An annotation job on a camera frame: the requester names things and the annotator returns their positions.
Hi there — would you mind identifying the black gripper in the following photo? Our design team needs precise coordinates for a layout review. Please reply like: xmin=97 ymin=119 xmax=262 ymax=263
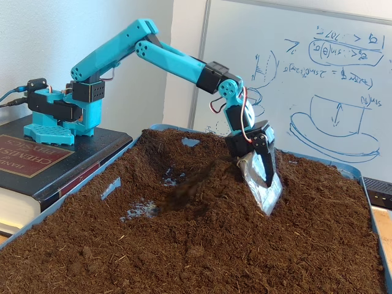
xmin=225 ymin=119 xmax=284 ymax=217

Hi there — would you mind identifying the black chemistry handbook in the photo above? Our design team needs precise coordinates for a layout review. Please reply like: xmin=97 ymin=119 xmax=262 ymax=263
xmin=0 ymin=116 xmax=134 ymax=238

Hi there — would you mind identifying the black controller board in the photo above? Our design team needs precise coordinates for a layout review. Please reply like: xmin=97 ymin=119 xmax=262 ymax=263
xmin=26 ymin=78 xmax=49 ymax=98

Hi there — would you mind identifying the black perforated device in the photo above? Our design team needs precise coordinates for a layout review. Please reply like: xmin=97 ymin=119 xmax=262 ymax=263
xmin=363 ymin=176 xmax=392 ymax=211

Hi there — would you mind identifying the blue plastic tray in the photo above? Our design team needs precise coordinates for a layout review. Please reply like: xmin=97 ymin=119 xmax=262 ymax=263
xmin=0 ymin=123 xmax=392 ymax=294

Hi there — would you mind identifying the whiteboard with blue sketches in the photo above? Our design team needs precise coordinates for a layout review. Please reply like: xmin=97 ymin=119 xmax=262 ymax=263
xmin=189 ymin=0 xmax=392 ymax=181

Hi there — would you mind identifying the blue cable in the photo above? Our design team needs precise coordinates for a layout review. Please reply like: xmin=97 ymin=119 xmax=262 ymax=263
xmin=0 ymin=86 xmax=28 ymax=104

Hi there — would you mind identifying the brown soil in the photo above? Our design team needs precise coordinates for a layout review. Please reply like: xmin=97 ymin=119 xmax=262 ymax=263
xmin=0 ymin=127 xmax=386 ymax=294

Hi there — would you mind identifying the black cable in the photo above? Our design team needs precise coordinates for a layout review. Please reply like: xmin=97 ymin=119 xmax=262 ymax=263
xmin=0 ymin=97 xmax=30 ymax=108

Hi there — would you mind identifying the red white servo wire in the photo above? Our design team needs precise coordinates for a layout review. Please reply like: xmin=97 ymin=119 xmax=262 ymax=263
xmin=209 ymin=97 xmax=227 ymax=115
xmin=240 ymin=86 xmax=255 ymax=144

